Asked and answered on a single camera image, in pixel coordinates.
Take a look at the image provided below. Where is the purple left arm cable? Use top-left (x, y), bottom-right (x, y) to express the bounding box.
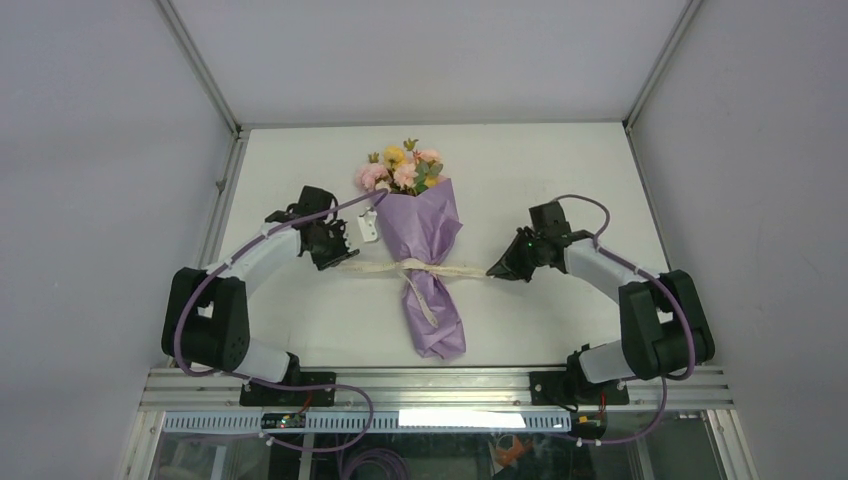
top-left (172, 188), bottom-right (392, 457)

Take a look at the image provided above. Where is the cream ribbon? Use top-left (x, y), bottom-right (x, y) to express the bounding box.
top-left (334, 256), bottom-right (495, 329)

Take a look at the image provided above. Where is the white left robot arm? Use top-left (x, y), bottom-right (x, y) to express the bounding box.
top-left (161, 186), bottom-right (358, 406)

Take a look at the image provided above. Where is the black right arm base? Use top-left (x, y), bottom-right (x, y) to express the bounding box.
top-left (528, 344), bottom-right (630, 412)

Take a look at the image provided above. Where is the purple wrapping paper sheet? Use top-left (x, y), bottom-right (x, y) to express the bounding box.
top-left (376, 180), bottom-right (466, 360)

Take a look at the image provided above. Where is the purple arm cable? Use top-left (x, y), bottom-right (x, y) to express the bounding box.
top-left (172, 188), bottom-right (392, 457)
top-left (553, 194), bottom-right (697, 446)

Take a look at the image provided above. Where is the aluminium mounting rail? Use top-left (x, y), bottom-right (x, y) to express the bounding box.
top-left (139, 366), bottom-right (735, 411)

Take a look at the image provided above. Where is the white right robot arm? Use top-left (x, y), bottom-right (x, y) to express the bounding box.
top-left (486, 199), bottom-right (715, 405)

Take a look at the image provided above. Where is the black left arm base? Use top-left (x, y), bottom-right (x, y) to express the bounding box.
top-left (239, 355), bottom-right (337, 408)

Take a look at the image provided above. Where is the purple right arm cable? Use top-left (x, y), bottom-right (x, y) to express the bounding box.
top-left (553, 194), bottom-right (697, 446)

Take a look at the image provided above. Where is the white slotted cable duct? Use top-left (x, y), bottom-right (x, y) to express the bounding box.
top-left (162, 408), bottom-right (571, 435)

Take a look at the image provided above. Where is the peach fake rose stem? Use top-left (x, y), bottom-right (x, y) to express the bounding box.
top-left (395, 138), bottom-right (444, 196)

